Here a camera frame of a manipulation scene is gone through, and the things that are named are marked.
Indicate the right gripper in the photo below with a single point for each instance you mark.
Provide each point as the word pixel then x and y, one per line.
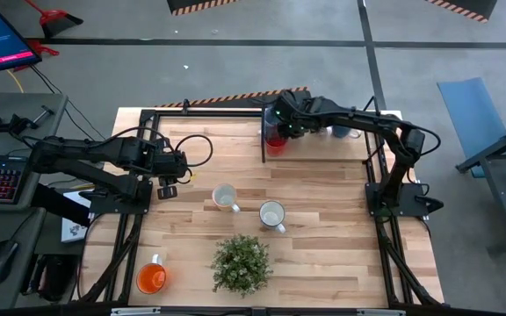
pixel 301 118

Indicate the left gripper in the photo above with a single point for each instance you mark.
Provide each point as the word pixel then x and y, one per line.
pixel 169 167

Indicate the solid red mug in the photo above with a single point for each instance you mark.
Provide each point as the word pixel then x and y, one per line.
pixel 276 148

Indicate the yellow dotted mug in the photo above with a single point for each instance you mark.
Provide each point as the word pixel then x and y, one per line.
pixel 224 196

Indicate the orange mug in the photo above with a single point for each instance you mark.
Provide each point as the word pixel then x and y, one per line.
pixel 151 277

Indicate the blue white floral mug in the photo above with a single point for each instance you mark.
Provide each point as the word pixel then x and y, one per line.
pixel 272 214

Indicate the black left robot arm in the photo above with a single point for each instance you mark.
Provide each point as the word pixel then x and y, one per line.
pixel 81 153

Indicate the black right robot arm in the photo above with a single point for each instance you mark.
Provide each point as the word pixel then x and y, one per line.
pixel 367 120

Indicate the hazard striped black mat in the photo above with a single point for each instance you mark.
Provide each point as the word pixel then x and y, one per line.
pixel 464 9
pixel 235 100
pixel 200 5

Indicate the white box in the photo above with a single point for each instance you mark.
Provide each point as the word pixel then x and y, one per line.
pixel 75 219

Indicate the potted plant black striped pot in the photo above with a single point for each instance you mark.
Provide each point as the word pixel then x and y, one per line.
pixel 240 265

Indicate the black bag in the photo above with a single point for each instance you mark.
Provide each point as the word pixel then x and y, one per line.
pixel 53 278

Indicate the grey desk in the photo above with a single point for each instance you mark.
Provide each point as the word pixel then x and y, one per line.
pixel 2 224
pixel 16 98

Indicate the black desk clamp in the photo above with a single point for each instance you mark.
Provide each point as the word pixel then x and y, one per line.
pixel 11 124

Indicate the blue mat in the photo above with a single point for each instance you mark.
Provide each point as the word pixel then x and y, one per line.
pixel 472 118

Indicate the black computer mouse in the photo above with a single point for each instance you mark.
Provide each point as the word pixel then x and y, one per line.
pixel 0 261

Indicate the grey metal table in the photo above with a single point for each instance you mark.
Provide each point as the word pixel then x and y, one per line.
pixel 499 175

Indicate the black rig frame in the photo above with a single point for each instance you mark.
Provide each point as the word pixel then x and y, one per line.
pixel 209 113

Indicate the grey metal bracket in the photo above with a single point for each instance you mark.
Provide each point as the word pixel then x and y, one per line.
pixel 380 312
pixel 135 311

